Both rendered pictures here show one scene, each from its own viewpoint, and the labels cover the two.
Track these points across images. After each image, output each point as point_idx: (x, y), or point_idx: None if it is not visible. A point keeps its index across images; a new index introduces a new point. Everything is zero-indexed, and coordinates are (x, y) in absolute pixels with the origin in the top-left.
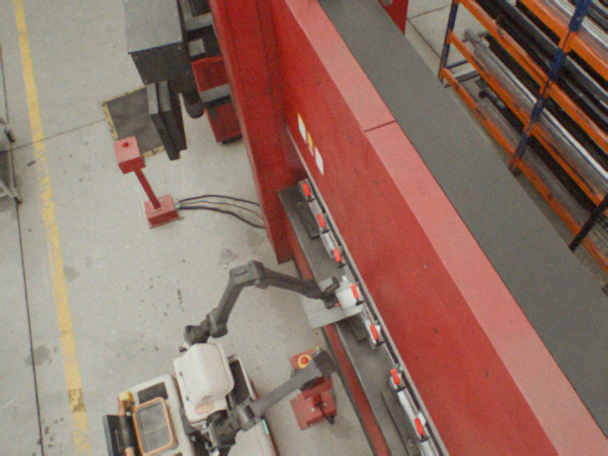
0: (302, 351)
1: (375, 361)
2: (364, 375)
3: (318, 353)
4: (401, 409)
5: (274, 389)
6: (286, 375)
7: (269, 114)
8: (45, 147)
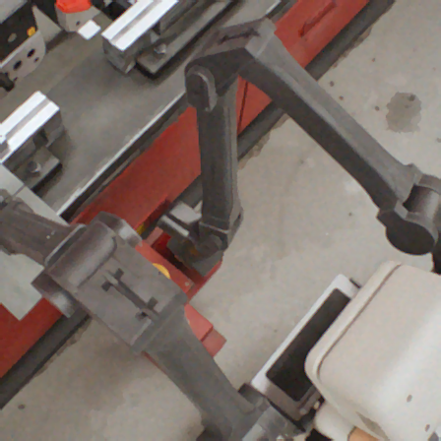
0: (74, 416)
1: (90, 114)
2: (131, 125)
3: (207, 72)
4: (168, 29)
5: (346, 143)
6: (138, 423)
7: None
8: None
